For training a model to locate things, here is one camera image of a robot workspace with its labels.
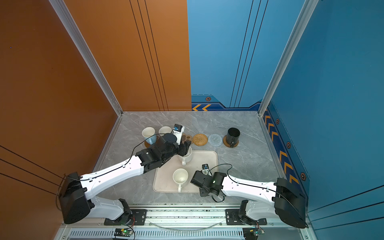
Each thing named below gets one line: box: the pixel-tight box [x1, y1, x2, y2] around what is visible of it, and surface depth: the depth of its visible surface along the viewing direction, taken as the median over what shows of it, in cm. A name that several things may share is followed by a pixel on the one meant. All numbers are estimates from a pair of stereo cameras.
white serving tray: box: [152, 150, 219, 194], surface depth 88 cm
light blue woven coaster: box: [208, 133, 223, 147], surface depth 104 cm
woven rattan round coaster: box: [192, 133, 208, 146], surface depth 105 cm
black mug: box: [226, 127, 241, 148], surface depth 98 cm
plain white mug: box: [172, 168, 189, 193], surface depth 81 cm
